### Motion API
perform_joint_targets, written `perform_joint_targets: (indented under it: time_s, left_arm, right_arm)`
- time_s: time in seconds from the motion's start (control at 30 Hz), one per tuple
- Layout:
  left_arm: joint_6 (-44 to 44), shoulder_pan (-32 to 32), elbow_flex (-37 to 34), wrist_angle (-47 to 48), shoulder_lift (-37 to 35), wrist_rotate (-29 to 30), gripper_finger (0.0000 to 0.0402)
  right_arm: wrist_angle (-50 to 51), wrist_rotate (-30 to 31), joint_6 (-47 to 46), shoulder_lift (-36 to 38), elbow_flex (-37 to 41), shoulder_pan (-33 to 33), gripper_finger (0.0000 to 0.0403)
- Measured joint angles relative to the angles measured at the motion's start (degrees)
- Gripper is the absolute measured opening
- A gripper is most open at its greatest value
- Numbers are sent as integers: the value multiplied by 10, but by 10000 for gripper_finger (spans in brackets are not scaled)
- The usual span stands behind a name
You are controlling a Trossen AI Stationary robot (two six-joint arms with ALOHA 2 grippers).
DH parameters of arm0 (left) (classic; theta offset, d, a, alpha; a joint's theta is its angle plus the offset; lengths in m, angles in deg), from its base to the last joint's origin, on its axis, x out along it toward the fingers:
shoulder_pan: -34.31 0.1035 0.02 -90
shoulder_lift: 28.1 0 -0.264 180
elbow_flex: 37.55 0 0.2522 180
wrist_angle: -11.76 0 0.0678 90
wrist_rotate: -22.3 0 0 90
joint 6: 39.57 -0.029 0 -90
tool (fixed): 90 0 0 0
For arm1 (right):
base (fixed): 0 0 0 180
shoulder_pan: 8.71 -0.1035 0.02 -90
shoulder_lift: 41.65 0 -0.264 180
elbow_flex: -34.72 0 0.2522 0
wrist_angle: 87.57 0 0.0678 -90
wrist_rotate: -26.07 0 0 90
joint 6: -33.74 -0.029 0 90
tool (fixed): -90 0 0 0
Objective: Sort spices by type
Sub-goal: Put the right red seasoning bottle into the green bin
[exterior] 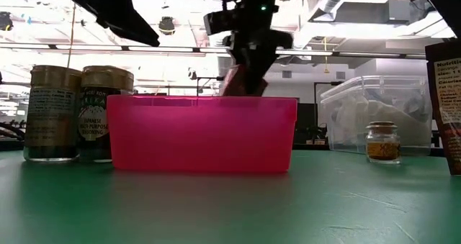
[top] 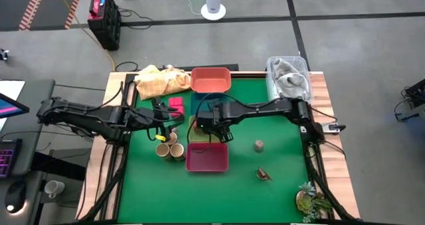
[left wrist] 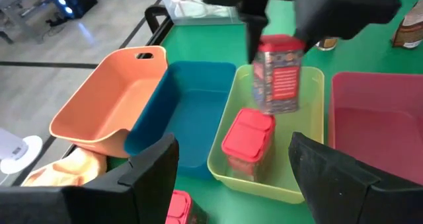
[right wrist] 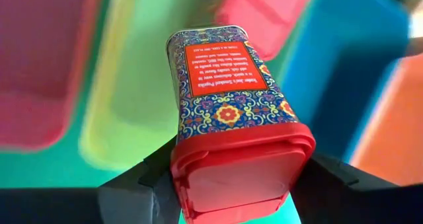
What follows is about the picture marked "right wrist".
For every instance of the red-lid smoked paprika tin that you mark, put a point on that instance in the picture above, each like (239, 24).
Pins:
(264, 16)

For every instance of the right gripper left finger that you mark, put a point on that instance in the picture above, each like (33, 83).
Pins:
(148, 197)

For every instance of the green plastic bin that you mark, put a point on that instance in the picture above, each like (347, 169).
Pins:
(138, 85)

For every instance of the pink blocks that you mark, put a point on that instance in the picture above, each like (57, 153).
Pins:
(224, 68)

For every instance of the orange plastic bin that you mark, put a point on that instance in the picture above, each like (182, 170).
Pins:
(396, 128)

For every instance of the pink plastic bin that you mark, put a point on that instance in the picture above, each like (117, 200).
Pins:
(39, 52)

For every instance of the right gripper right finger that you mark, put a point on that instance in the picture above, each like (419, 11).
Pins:
(330, 201)

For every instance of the blue plastic bin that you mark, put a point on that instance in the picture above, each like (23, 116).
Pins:
(347, 68)

